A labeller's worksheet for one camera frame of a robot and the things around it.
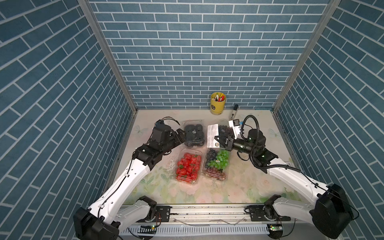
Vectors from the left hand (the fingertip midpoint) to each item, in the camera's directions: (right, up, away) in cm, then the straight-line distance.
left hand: (185, 136), depth 75 cm
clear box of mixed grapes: (+17, -16, +7) cm, 24 cm away
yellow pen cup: (+21, +22, +33) cm, 45 cm away
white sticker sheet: (+14, +2, 0) cm, 14 cm away
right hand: (+16, -1, -3) cm, 16 cm away
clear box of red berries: (0, -18, +10) cm, 20 cm away
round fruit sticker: (+3, +1, +21) cm, 21 cm away
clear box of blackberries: (+4, 0, +21) cm, 21 cm away
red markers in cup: (+21, +26, +37) cm, 50 cm away
